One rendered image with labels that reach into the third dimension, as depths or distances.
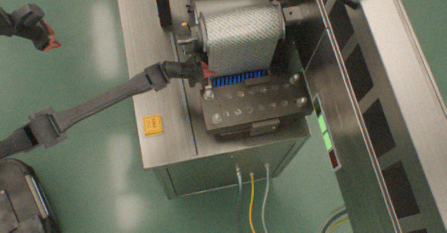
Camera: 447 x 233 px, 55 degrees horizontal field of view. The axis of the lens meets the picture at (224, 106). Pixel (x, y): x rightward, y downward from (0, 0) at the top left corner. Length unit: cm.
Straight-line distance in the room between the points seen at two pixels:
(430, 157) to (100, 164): 200
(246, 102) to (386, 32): 68
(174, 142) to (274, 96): 42
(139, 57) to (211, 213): 108
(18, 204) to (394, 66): 197
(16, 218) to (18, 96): 82
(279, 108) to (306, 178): 108
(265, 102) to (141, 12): 69
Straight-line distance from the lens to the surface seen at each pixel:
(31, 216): 239
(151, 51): 183
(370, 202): 124
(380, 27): 107
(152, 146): 167
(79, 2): 314
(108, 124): 270
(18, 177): 250
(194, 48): 154
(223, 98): 158
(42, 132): 132
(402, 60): 105
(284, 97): 161
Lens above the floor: 250
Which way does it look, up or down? 69 degrees down
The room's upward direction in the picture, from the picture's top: 7 degrees clockwise
